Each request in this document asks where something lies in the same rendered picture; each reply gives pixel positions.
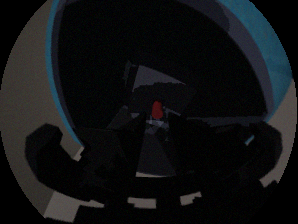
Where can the red peg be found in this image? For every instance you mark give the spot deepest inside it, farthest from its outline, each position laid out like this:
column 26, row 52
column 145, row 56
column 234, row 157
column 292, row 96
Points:
column 157, row 109

